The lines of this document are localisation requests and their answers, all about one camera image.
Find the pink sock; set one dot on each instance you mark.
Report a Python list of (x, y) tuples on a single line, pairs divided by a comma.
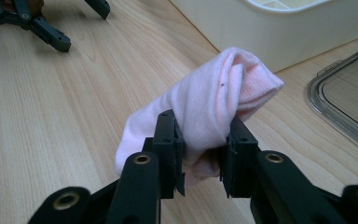
[(205, 93)]

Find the transparent storage box lid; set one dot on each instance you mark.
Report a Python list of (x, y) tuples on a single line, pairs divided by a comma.
[(354, 102)]

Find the white divided storage box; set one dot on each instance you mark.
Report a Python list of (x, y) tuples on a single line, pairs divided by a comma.
[(261, 34)]

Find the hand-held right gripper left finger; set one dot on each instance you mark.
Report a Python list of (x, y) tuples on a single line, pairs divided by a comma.
[(167, 155)]

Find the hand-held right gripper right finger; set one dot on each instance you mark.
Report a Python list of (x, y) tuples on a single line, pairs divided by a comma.
[(239, 161)]

